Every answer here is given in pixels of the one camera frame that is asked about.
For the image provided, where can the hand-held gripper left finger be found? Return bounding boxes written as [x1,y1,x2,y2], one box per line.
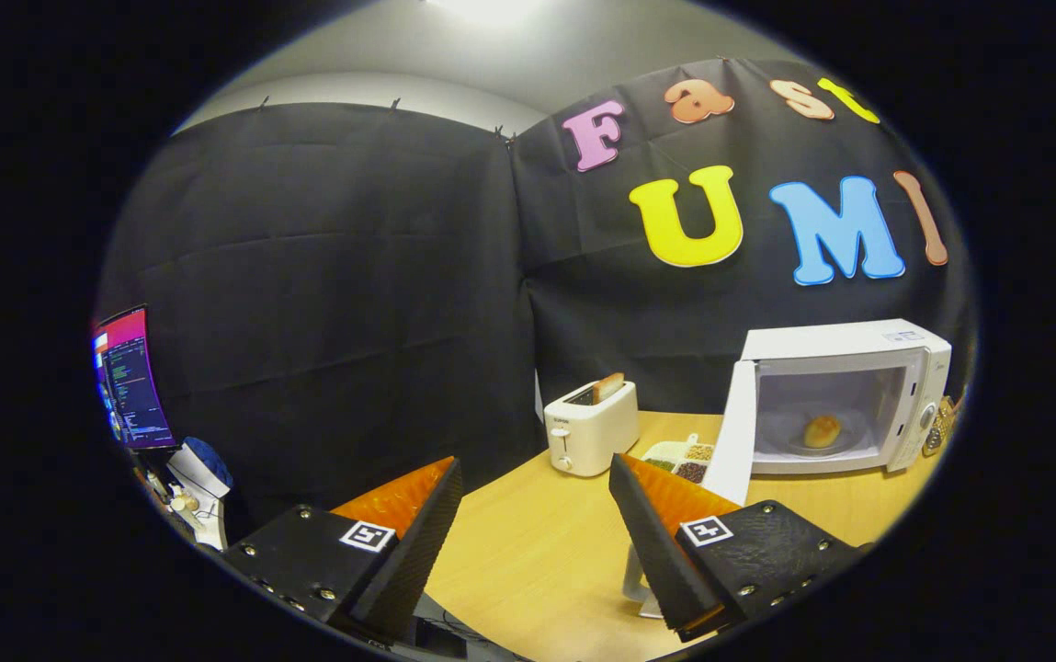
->
[222,457,464,645]

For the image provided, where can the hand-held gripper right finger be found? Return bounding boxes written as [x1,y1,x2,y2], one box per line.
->
[608,452,864,643]

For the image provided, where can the golden bread bun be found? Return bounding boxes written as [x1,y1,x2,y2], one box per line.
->
[803,415,843,450]

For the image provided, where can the white microwave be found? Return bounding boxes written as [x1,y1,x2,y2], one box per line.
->
[702,318,953,507]

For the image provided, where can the glass microwave turntable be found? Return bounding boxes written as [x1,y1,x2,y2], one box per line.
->
[785,432,859,458]

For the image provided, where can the small white stand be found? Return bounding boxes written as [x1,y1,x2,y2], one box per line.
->
[621,542,668,619]

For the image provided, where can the white divided bean dish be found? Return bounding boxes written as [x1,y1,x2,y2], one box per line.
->
[641,434,715,485]

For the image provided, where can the white toaster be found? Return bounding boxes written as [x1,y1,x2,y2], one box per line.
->
[543,380,641,478]

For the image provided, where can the computer monitor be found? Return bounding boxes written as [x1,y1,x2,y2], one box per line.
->
[91,304,177,451]

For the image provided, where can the metal wire basket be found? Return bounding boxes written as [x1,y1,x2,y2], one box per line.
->
[923,395,959,458]

